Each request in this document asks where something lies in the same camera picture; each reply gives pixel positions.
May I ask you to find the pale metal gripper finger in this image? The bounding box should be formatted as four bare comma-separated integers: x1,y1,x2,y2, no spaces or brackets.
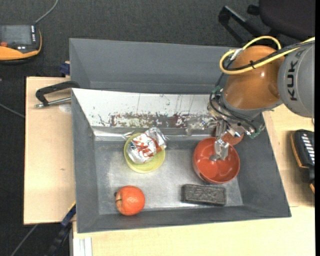
209,137,223,162
220,141,230,161

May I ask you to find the red-brown ball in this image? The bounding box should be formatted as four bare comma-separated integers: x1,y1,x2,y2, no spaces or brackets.
223,131,245,146

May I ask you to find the red bowl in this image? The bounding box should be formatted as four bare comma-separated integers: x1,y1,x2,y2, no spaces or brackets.
191,136,241,185

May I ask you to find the dark green flat block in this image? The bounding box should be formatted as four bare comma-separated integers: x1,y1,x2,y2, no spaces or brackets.
180,183,227,207

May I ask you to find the yellow-green bowl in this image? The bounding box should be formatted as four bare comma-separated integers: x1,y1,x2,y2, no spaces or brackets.
123,132,166,174

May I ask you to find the white and red packet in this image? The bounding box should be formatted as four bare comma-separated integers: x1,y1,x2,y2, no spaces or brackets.
125,126,168,165

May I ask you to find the grey metal bin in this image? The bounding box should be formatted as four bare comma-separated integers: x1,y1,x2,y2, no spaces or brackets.
68,37,292,234

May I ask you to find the orange fruit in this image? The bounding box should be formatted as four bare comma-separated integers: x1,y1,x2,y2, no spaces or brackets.
114,185,146,217

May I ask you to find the pale wood board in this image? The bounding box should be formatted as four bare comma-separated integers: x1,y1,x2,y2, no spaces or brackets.
23,76,77,225

